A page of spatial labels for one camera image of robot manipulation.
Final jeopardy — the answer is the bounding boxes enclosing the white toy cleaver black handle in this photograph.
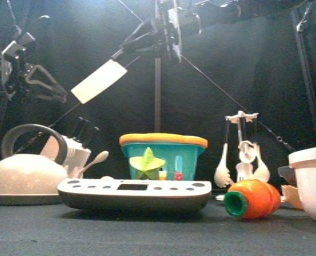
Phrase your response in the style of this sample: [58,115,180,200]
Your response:
[70,31,167,105]

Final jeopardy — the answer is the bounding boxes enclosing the grey metal pole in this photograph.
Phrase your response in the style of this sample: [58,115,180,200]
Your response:
[153,55,164,133]

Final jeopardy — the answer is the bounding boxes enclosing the white knife block black knives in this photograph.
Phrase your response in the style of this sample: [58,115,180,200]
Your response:
[40,117,102,179]

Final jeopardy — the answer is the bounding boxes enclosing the white toy spoon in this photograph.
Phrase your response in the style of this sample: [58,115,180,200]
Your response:
[77,150,110,178]

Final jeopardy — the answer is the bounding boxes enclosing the white utensil rack stand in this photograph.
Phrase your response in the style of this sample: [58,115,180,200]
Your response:
[224,110,260,148]

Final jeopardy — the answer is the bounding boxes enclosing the green toy star fruit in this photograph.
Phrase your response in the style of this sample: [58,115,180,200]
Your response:
[129,146,168,181]

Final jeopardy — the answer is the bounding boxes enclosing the teal basket orange rim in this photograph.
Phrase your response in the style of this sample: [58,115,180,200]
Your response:
[118,132,209,182]

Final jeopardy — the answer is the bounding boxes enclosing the white kitchen scale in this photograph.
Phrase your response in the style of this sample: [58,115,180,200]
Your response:
[57,177,213,213]

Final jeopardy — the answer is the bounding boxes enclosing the white toy spatula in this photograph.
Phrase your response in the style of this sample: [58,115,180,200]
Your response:
[235,139,256,183]

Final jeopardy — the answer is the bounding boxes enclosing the white slotted spoon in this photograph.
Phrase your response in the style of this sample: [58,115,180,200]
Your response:
[213,142,236,189]

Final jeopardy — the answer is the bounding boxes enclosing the white toy ladle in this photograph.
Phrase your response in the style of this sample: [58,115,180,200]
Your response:
[252,142,272,183]

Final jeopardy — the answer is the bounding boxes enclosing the orange toy carrot green end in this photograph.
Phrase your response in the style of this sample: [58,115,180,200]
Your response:
[223,178,283,221]

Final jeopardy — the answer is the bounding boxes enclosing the white toy pot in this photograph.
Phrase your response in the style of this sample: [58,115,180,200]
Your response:
[277,145,316,225]

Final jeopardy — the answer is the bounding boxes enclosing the white kettle grey handle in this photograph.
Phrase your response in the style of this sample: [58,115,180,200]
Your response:
[0,123,70,206]

